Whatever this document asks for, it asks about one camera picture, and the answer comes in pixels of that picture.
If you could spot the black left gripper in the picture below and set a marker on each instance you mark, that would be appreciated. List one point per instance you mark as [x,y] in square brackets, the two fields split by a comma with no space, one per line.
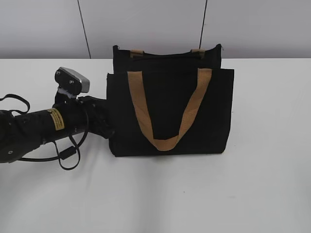
[83,113]

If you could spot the black tote bag tan handles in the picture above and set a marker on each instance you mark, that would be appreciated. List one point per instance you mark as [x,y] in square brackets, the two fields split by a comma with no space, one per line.
[169,104]

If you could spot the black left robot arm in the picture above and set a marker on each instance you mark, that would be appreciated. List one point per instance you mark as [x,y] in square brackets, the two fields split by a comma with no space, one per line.
[28,131]

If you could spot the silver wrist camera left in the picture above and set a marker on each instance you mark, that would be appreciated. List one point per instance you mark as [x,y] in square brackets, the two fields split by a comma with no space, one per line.
[71,83]

